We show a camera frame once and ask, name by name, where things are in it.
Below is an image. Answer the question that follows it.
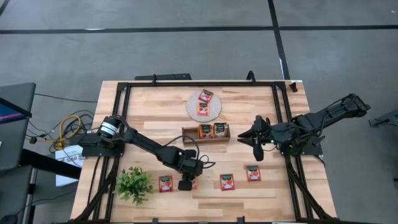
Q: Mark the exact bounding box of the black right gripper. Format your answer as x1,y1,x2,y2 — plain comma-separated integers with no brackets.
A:
238,114,274,149

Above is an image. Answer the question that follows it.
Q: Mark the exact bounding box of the red strawberry tea bag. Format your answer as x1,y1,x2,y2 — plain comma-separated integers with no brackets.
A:
220,174,236,192
159,175,174,194
246,165,262,182
198,89,215,104

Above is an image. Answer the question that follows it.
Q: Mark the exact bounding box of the beige vanilla tea bag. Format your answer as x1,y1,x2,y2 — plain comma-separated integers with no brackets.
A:
213,122,228,139

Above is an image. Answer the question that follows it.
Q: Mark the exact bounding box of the group of red snack packets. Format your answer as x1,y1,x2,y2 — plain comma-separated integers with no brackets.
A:
197,101,211,116

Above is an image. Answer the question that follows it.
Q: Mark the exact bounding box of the wooden three-slot organizer box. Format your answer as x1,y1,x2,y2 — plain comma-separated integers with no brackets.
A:
182,123,231,146

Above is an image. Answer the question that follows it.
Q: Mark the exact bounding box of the round woven white mat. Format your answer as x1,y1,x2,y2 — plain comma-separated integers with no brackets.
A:
185,90,223,123

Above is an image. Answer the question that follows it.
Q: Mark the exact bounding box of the green artificial plant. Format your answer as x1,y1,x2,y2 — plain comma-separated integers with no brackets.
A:
115,166,154,207

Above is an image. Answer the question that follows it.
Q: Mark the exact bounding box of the black power strip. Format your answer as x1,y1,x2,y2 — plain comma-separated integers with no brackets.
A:
134,73,193,81

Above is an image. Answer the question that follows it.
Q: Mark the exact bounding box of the white printed paper sheet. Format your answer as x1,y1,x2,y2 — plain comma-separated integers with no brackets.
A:
55,144,84,187

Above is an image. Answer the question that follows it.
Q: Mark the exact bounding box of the grey metal stand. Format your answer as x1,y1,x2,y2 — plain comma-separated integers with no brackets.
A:
369,109,398,128

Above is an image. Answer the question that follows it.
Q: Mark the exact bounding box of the black metal beam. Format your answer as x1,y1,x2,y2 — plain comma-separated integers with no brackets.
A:
20,148,82,180

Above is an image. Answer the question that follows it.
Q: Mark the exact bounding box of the grey desk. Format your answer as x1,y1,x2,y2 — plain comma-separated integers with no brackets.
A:
0,82,37,172

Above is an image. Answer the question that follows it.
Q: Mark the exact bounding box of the black-framed blue screen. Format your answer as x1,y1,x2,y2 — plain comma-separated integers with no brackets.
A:
0,97,33,125

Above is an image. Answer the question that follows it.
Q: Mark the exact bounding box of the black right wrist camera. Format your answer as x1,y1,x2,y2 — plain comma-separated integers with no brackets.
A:
253,142,265,162

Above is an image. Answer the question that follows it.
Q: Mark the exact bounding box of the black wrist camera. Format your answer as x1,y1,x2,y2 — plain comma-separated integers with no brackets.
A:
177,179,193,192
253,142,265,162

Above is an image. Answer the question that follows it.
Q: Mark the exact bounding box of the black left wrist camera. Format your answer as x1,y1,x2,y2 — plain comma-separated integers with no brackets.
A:
177,179,193,192

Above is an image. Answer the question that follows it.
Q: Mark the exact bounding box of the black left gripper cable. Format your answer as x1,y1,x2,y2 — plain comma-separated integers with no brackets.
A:
160,134,217,170

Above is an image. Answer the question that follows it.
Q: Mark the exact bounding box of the black aluminium table frame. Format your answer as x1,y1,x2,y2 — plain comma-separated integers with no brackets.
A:
73,80,336,224

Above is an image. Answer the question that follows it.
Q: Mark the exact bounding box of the yellow cable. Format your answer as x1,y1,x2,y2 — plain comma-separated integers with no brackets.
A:
54,114,83,152

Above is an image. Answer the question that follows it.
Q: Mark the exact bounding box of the black floor cable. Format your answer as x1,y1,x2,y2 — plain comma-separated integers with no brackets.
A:
34,93,98,104

